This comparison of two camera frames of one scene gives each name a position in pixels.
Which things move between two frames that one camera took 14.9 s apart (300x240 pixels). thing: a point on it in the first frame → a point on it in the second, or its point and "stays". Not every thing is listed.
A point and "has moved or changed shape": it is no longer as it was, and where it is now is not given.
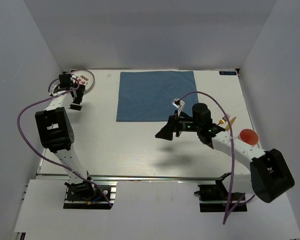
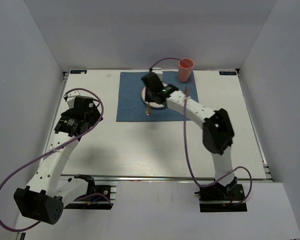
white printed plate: x=84 y=77 → x=155 y=105
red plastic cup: x=249 y=136 → x=184 y=67
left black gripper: x=79 y=92 → x=94 y=116
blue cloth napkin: x=148 y=96 stays
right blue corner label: x=227 y=73 stays
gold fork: x=223 y=120 has moved or changed shape
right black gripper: x=173 y=125 → x=148 y=97
